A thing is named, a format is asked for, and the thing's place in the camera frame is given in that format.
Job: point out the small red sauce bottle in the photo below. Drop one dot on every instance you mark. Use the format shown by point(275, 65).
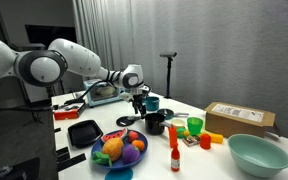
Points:
point(175, 159)

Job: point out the camera on black stand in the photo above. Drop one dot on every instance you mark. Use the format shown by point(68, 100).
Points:
point(169, 56)

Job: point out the toy orange fruit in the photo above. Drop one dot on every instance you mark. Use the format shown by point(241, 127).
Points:
point(139, 144)

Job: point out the cardboard box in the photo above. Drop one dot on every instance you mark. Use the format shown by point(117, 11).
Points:
point(228, 119)

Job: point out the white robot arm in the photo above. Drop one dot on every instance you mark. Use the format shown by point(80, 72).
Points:
point(46, 67)

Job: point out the toy orange pineapple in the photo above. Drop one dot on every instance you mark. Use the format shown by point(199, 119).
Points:
point(113, 148)

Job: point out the orange squeeze bottle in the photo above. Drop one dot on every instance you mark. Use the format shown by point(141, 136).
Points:
point(172, 136)

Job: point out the black baking tray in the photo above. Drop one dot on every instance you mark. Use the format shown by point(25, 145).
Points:
point(84, 133)

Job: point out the green plastic cup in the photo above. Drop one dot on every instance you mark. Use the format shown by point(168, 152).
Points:
point(194, 125)

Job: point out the light blue toaster oven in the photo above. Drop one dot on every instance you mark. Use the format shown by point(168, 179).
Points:
point(101, 92)

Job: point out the small teal frying pan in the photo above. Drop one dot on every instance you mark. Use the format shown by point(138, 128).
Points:
point(169, 114)

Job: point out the red and black box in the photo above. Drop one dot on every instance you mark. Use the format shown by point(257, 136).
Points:
point(72, 111)

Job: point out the small toy food box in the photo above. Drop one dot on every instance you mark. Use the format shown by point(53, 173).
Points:
point(191, 140)

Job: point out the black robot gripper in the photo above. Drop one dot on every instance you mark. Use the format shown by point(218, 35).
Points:
point(136, 96)

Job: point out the black pot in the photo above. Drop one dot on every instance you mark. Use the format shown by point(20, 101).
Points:
point(155, 123)

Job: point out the red toy cup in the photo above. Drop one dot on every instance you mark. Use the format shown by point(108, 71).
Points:
point(205, 142)

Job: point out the toy purple eggplant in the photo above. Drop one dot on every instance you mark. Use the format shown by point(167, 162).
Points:
point(130, 154)

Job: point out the teal round coaster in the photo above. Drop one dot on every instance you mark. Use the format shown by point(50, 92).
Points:
point(124, 174)

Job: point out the black pot lid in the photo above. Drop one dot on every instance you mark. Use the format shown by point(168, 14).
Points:
point(127, 120)

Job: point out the small cream bowl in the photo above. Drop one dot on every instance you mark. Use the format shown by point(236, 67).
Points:
point(178, 123)

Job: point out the toy watermelon slice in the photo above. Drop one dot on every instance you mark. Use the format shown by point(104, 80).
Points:
point(118, 134)

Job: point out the blue plate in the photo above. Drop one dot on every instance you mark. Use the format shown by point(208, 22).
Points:
point(103, 160)

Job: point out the teal pot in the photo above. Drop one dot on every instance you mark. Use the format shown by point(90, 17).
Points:
point(152, 103)

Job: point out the mint green bowl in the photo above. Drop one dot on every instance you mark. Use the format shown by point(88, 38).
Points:
point(257, 156)

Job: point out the toy red apple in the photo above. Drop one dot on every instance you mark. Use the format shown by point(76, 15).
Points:
point(132, 136)

